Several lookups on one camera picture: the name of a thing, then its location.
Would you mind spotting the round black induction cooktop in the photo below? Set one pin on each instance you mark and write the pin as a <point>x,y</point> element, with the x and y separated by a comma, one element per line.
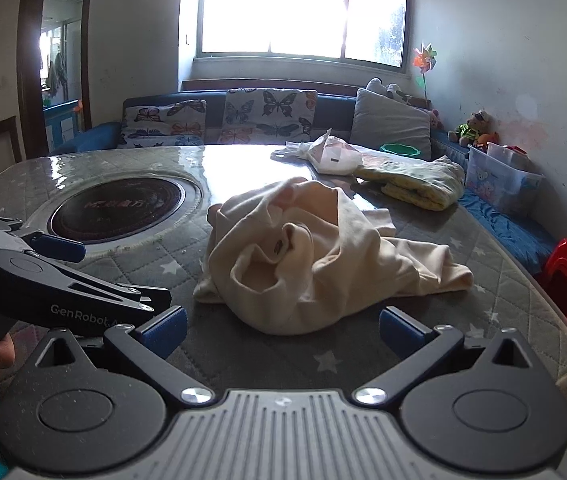
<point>116,209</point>

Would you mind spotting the grey quilted star table mat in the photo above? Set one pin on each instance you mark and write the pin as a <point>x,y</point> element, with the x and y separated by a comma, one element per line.
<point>220,350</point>

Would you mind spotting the clear plastic storage box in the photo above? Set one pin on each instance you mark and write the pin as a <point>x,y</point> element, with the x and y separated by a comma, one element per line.
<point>510,190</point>

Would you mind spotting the folded yellow green blanket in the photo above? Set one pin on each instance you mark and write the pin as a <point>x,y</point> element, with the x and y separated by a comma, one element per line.
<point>432,186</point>

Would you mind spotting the left butterfly cushion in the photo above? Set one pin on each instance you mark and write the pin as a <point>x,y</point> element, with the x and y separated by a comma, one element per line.
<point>154,126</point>

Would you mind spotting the blue sofa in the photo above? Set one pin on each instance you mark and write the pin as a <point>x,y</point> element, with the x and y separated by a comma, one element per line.
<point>524,238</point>

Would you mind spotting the blue cabinet in doorway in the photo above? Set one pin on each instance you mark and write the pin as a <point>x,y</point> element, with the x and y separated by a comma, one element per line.
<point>63,122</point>

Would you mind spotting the cream sweatshirt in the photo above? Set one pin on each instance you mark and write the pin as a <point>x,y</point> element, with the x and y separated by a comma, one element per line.
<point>297,256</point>

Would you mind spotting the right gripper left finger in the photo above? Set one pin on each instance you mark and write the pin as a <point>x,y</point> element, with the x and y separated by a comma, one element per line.
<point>105,410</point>

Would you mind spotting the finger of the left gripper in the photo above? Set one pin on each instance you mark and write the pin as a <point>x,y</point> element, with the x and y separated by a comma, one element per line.
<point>38,291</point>
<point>14,236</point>

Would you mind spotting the teddy bear toy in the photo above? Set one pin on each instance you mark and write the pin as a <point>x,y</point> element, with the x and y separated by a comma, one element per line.
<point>477,131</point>

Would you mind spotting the pink white packaged garment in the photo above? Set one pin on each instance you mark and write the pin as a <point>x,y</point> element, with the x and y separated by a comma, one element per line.
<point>328,155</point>

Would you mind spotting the white plush toy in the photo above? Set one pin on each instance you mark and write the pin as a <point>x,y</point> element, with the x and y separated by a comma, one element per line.
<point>391,91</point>

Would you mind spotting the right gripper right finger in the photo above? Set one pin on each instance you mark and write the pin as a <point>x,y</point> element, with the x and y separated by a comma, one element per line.
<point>475,405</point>

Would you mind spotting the colourful paper pinwheel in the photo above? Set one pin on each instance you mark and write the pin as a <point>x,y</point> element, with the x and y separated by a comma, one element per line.
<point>424,59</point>

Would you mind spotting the grey pillow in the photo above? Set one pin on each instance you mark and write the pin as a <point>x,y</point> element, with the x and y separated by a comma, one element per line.
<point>380,120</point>

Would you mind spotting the right butterfly cushion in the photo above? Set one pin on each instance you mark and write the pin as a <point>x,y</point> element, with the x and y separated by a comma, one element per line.
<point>268,116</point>

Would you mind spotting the green plastic bowl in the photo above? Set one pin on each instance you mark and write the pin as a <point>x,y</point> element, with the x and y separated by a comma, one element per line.
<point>400,149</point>

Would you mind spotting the butterfly cushion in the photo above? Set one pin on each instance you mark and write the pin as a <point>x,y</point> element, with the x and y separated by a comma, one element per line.
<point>154,126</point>
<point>268,116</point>

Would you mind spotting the window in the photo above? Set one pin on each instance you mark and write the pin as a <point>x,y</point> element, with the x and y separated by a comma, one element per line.
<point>366,31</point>

